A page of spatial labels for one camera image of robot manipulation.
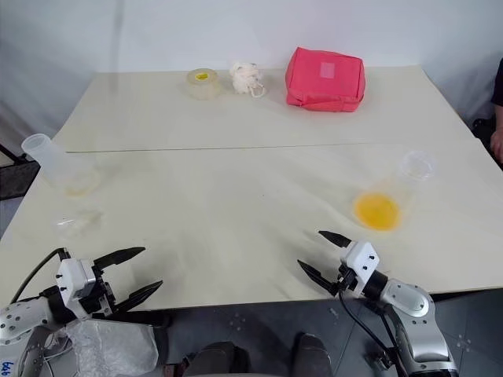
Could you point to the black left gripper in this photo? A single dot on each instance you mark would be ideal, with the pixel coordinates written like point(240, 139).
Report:
point(100, 296)

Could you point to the translucent tape roll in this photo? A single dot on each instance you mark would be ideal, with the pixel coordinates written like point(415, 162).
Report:
point(203, 83)

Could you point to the black metal stand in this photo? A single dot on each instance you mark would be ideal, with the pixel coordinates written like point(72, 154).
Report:
point(17, 169)

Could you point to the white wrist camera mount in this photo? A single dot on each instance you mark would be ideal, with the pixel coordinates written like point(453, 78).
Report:
point(72, 277)
point(361, 259)

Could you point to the bystander bare hand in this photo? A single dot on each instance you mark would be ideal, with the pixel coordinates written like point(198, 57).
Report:
point(498, 147)

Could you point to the flask with orange liquid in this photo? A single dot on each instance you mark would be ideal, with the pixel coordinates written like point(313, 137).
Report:
point(379, 208)

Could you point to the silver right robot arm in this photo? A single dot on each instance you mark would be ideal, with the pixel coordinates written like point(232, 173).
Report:
point(412, 314)

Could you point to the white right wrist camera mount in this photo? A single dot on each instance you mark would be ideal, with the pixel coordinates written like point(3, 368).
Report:
point(361, 259)

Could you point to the pink fabric pouch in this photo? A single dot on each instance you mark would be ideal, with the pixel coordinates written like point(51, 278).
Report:
point(326, 78)

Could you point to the crumpled clear plastic piece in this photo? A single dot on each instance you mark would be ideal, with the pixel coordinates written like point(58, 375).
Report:
point(80, 222)

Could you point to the dark rounded shape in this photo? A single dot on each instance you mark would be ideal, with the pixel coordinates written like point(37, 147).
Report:
point(218, 359)
point(312, 353)

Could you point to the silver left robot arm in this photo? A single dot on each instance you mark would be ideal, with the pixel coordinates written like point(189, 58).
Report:
point(23, 318)

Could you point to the bystander dark sleeve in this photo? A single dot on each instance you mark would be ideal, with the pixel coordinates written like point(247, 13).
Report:
point(499, 84)

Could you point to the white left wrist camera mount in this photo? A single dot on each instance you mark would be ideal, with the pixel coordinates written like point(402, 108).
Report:
point(72, 277)

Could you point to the clear plastic bag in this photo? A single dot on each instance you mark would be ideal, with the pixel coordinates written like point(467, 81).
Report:
point(114, 345)

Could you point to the white crumpled mesh ball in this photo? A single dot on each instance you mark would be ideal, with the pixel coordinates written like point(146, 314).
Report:
point(245, 76)

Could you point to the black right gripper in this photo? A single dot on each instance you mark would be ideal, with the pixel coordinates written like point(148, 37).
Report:
point(346, 279)

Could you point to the clear flask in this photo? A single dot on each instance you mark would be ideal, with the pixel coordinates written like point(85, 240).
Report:
point(59, 165)

